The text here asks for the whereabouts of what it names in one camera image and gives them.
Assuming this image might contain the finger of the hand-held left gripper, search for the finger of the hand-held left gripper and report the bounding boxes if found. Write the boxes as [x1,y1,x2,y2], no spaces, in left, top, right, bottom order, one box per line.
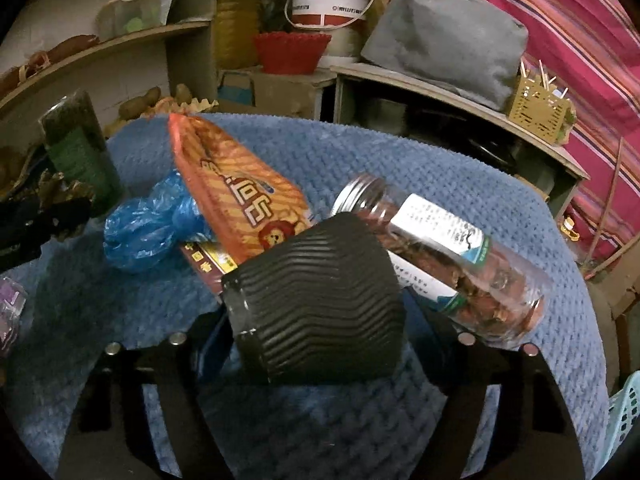
[0,192,96,263]

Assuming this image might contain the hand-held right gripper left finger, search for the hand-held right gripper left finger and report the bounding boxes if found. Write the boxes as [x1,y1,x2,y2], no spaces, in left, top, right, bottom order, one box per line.
[55,310,236,480]

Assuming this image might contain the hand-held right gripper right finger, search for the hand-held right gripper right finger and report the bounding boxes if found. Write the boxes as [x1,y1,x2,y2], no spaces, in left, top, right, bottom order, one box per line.
[415,305,587,480]

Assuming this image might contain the brown paper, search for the brown paper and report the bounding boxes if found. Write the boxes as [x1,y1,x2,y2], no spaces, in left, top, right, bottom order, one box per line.
[37,170,97,211]

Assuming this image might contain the black ribbed cup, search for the black ribbed cup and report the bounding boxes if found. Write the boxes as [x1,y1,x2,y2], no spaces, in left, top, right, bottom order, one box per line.
[220,212,407,387]

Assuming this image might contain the light blue plastic basket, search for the light blue plastic basket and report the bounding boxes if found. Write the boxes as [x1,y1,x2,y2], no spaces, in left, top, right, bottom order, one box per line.
[599,370,640,467]

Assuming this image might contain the green jar with dark contents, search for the green jar with dark contents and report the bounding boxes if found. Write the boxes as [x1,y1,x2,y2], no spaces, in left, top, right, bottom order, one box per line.
[39,89,124,217]

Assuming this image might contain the small red yellow box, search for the small red yellow box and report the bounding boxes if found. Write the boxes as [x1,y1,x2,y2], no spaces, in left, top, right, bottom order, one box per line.
[179,239,242,297]

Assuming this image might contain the purple blister pack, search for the purple blister pack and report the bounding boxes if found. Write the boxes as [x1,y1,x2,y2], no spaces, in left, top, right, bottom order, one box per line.
[0,280,27,357]

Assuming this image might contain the blue plastic bag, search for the blue plastic bag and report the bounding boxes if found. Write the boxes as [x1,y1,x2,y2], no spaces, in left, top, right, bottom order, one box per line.
[103,170,217,274]

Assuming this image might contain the clear plastic jar white label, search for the clear plastic jar white label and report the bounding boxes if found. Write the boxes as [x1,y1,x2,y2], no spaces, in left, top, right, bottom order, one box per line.
[332,174,548,349]

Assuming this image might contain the orange striped snack bag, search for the orange striped snack bag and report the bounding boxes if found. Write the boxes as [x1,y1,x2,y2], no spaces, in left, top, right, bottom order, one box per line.
[167,112,317,266]

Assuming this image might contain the brown tied sausages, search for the brown tied sausages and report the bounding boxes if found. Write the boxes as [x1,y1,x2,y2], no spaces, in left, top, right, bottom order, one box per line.
[0,34,101,92]

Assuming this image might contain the cardboard egg tray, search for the cardboard egg tray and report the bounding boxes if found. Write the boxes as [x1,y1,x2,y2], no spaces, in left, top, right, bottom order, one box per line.
[152,96,219,117]

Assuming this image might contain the wooden shelf unit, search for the wooden shelf unit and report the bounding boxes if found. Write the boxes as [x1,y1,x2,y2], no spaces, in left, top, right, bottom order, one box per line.
[0,0,223,128]

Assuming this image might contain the translucent plastic bag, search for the translucent plastic bag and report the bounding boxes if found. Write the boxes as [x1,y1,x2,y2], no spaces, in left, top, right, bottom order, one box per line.
[95,0,182,40]

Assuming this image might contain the cardboard box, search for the cardboard box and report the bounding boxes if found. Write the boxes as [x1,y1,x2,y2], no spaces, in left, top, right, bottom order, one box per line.
[219,67,337,122]

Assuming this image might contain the yellow basket with sticks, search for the yellow basket with sticks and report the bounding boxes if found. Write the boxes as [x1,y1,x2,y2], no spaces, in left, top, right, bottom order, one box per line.
[506,59,577,147]

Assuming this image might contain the yellow oil bottle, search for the yellow oil bottle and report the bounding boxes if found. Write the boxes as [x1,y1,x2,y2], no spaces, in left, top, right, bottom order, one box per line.
[214,0,262,70]

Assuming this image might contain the low grey cabinet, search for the low grey cabinet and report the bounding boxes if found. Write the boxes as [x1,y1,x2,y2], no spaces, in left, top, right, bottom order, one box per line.
[330,62,592,218]

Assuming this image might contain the red plastic basket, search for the red plastic basket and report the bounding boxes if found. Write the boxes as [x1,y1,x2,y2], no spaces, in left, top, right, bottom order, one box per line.
[253,31,332,75]

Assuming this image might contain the pink striped cloth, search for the pink striped cloth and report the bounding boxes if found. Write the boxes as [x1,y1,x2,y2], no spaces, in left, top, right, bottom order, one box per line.
[370,0,640,263]

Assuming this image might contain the grey fabric cover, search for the grey fabric cover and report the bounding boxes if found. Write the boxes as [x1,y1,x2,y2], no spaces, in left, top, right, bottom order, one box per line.
[360,0,530,112]

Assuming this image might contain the white red plastic bucket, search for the white red plastic bucket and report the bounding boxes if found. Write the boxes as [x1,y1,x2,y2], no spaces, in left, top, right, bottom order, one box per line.
[284,0,376,32]

